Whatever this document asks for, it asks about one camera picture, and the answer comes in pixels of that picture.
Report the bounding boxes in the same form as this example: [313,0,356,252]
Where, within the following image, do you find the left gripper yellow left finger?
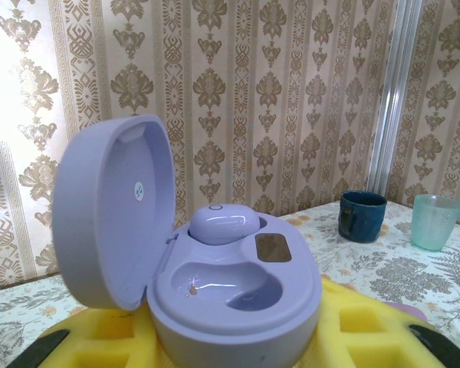
[21,306,170,368]

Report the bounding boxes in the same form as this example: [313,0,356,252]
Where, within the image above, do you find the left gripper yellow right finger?
[309,278,460,368]

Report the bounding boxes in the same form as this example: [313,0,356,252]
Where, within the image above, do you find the purple earbud charging case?
[383,300,429,324]

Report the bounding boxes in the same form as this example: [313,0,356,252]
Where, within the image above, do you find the lavender earbud charging case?
[51,113,324,368]

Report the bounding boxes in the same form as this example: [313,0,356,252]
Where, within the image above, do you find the lavender wireless earbud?
[187,202,262,246]

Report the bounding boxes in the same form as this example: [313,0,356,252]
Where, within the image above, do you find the floral patterned tablecloth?
[0,199,460,346]

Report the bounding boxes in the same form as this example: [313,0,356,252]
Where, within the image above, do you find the dark blue mug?
[337,190,388,245]

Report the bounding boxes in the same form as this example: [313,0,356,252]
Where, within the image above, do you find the teal translucent tumbler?
[412,194,460,252]

